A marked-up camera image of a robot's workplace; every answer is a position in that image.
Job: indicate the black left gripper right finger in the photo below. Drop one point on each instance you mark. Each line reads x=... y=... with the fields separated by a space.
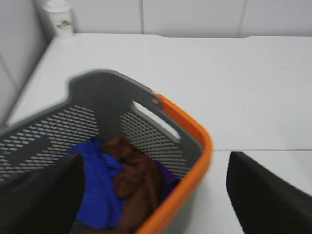
x=263 y=202

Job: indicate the brown towel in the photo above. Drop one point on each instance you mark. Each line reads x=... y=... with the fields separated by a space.
x=139 y=185

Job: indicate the grey basket with orange rim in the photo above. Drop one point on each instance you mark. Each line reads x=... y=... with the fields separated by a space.
x=107 y=104

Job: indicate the purple towel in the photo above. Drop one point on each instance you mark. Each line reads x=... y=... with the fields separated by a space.
x=169 y=178

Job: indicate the blue towel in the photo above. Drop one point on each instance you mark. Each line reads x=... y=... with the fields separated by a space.
x=100 y=207

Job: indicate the white paper cup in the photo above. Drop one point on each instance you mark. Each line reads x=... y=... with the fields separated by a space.
x=59 y=13

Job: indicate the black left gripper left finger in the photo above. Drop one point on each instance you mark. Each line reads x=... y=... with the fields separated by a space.
x=44 y=201

